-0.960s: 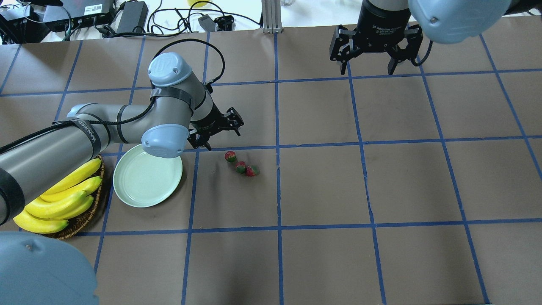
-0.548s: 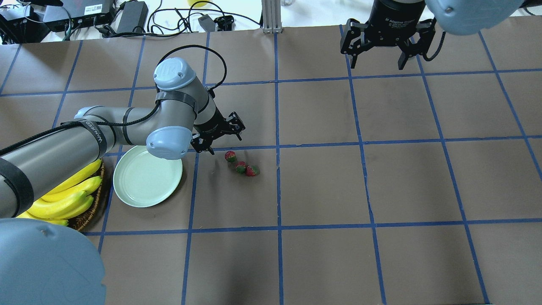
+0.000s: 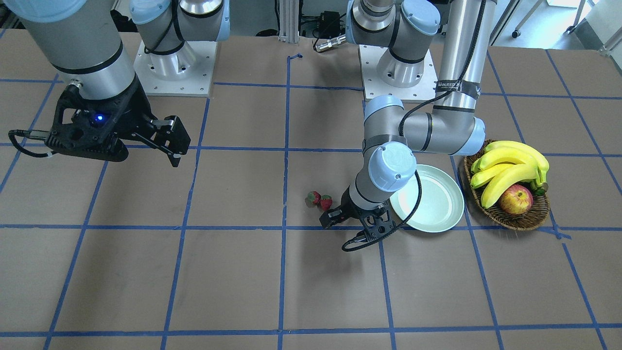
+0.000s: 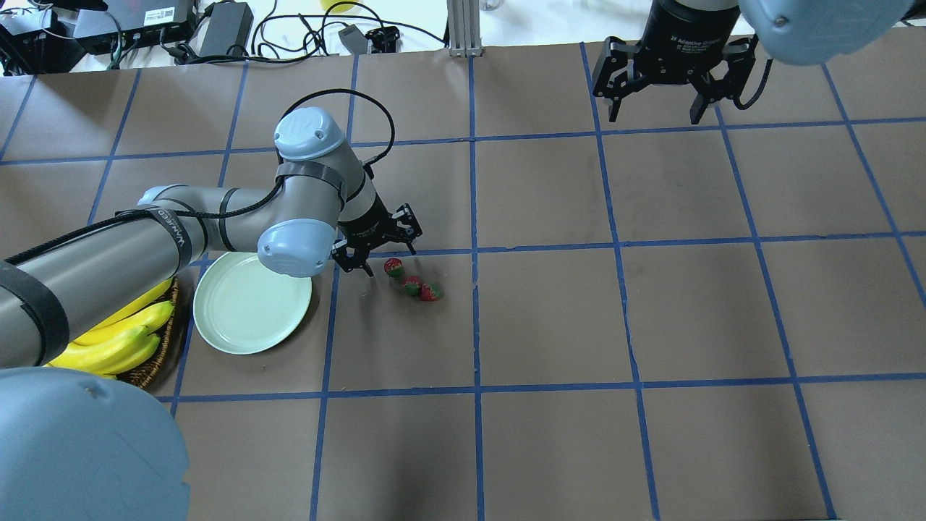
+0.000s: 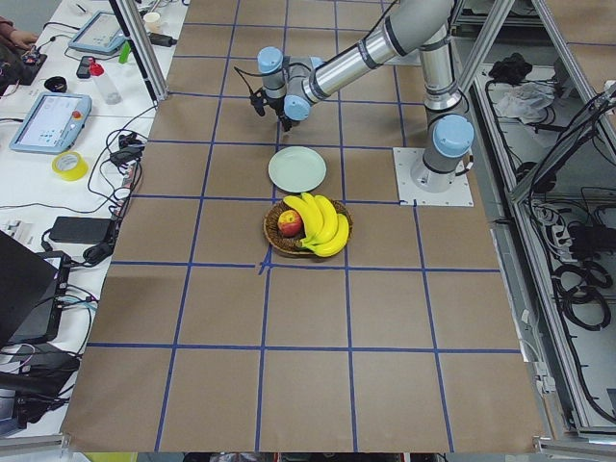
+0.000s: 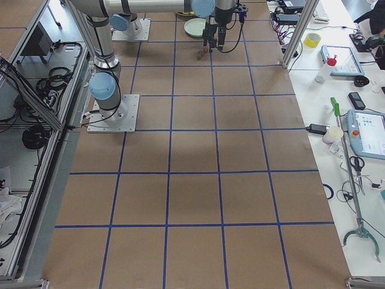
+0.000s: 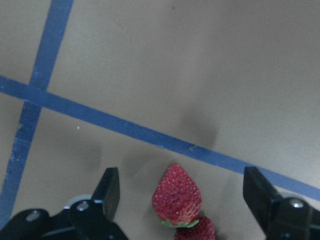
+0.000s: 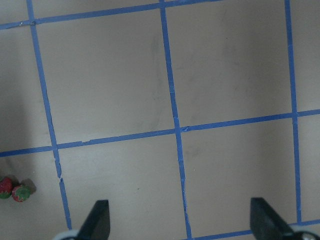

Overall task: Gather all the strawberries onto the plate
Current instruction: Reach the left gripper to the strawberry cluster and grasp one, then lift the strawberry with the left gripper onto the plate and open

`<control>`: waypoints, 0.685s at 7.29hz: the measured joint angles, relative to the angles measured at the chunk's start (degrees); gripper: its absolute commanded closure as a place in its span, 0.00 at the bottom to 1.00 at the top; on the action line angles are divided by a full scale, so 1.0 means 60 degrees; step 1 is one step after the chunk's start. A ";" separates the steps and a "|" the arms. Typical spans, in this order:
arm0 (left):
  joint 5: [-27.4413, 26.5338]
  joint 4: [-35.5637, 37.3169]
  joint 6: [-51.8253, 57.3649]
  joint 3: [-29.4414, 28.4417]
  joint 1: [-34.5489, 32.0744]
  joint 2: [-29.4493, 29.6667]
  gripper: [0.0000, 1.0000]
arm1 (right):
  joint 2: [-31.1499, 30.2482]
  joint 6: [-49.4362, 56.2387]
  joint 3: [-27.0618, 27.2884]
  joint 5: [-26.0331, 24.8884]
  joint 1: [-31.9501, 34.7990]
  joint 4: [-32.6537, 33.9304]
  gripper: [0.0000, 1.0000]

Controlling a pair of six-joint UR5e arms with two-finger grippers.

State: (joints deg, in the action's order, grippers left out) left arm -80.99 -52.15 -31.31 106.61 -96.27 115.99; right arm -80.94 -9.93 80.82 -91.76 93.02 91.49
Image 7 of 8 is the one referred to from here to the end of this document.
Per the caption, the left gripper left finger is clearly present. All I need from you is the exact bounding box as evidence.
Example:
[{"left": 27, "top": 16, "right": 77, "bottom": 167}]
[{"left": 0, "top": 167, "right": 128, "bottom": 240}]

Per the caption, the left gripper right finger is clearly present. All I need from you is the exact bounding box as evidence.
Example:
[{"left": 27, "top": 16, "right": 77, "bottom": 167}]
[{"left": 242, "top": 166, "right": 320, "bottom": 240}]

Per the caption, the red strawberry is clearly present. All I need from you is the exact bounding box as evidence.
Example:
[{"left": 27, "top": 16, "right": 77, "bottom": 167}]
[
  {"left": 174, "top": 217, "right": 216, "bottom": 240},
  {"left": 151, "top": 163, "right": 202, "bottom": 228}
]

